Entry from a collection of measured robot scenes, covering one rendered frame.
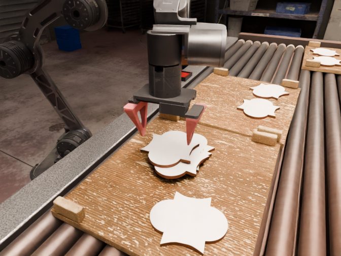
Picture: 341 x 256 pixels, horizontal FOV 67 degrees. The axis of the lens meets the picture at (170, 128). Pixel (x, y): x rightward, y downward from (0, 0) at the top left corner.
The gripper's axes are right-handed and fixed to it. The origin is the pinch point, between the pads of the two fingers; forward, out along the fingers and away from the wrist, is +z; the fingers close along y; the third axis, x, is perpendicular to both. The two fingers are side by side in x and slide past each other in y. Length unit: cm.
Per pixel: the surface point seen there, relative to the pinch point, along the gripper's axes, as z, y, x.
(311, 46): 6, -39, -127
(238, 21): 43, 44, -508
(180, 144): 5.8, -1.2, -6.5
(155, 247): 10.1, -4.7, 16.9
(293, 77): 9, -29, -76
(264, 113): 7.8, -18.4, -34.2
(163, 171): 7.0, -0.4, 2.6
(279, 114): 8.6, -22.9, -36.6
